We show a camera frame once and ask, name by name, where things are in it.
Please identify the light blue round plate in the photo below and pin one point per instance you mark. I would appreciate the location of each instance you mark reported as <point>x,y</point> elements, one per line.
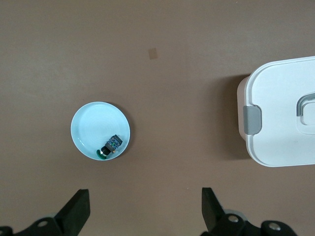
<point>96,123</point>

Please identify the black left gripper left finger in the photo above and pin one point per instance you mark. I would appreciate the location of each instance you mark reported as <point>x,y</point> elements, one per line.
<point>71,211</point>

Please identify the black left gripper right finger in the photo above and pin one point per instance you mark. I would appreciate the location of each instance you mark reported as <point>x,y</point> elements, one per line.
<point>214,214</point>

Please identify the brown tape patch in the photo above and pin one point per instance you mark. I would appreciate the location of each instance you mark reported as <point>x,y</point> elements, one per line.
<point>153,54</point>

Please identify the white lidded storage box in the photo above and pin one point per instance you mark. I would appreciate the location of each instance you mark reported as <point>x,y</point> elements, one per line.
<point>275,110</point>

